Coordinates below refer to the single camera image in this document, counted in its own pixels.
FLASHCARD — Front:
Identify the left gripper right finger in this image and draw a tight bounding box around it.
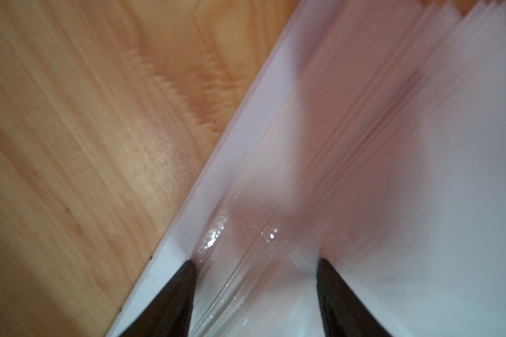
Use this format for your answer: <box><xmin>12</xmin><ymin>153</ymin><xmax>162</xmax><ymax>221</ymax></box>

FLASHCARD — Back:
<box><xmin>316</xmin><ymin>258</ymin><xmax>390</xmax><ymax>337</ymax></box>

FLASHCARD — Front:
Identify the white photo album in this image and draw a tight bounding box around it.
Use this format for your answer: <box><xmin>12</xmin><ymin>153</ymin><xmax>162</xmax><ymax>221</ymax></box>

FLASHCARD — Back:
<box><xmin>109</xmin><ymin>1</ymin><xmax>506</xmax><ymax>336</ymax></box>

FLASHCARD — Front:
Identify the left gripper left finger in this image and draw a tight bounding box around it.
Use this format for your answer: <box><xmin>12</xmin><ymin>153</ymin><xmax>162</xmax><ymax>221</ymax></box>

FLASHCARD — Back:
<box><xmin>121</xmin><ymin>260</ymin><xmax>197</xmax><ymax>337</ymax></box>

